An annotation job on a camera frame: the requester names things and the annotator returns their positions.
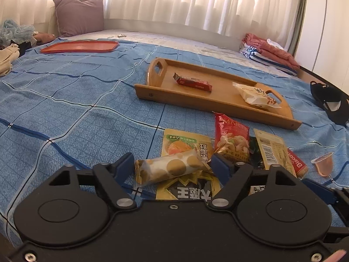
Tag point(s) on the white patterned mattress pad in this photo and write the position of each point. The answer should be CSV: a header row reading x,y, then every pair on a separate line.
x,y
177,38

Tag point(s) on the dark wooden bed frame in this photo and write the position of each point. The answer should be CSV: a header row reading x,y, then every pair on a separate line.
x,y
321,77

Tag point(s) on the yellow packet with orange picture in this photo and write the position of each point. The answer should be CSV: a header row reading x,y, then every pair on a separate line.
x,y
177,143

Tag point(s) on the green snack packet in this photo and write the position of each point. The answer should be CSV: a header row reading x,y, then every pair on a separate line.
x,y
256,155

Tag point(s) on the folded pink clothes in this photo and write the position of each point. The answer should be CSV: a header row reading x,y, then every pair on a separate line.
x,y
275,50

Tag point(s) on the red nut snack packet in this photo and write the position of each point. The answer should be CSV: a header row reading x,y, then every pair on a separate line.
x,y
231,139

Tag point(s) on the green curtain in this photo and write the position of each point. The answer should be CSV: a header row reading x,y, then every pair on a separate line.
x,y
298,27

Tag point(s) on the white wardrobe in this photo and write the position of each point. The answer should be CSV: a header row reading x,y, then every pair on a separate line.
x,y
332,32

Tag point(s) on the white bun packet red print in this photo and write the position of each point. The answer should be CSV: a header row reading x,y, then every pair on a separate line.
x,y
255,95

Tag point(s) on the small white cloth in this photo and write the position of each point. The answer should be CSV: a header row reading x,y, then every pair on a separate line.
x,y
274,43

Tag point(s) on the beige cloth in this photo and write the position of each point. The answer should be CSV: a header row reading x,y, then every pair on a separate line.
x,y
6,60

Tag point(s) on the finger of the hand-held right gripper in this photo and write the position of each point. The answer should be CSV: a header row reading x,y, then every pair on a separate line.
x,y
319,192
340,235

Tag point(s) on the orange jelly cup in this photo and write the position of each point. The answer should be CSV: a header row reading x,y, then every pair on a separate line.
x,y
324,163

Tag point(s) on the dark yellow-edged snack packet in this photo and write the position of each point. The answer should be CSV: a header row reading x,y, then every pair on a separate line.
x,y
188,189

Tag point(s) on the black cap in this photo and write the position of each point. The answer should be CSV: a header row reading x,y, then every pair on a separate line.
x,y
327,98

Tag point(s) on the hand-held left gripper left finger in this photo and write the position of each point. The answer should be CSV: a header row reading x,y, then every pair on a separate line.
x,y
124,167

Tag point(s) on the red snack bar packet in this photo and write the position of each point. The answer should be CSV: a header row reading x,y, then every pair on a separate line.
x,y
195,83

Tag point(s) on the orange plastic tray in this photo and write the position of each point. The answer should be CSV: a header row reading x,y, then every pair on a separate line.
x,y
79,47

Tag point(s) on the purple pillow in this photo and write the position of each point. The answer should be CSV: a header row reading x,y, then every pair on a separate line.
x,y
79,16

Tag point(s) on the blue plaid bedsheet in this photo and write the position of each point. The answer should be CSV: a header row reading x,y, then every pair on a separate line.
x,y
81,101

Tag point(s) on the pale yellow snack packet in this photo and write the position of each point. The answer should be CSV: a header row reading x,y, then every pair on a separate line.
x,y
272,150

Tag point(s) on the white gold-dotted snack packet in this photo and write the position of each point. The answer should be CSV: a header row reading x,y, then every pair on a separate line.
x,y
169,166

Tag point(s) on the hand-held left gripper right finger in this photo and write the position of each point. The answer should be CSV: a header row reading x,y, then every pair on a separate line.
x,y
219,168

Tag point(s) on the blue white striped towel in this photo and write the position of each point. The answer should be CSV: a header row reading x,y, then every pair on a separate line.
x,y
250,51

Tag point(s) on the red biscuit packet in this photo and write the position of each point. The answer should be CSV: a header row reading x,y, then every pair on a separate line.
x,y
298,165

